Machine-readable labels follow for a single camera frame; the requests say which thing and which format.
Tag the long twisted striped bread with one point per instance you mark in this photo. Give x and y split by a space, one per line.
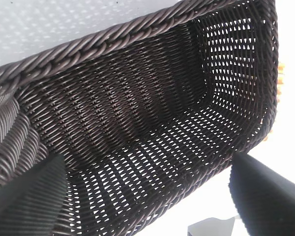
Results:
281 70

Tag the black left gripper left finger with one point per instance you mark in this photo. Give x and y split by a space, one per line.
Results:
27 204

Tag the dark brown wicker basket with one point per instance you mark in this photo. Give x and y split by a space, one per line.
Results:
127 105

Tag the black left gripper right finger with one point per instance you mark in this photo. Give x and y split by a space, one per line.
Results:
270 201

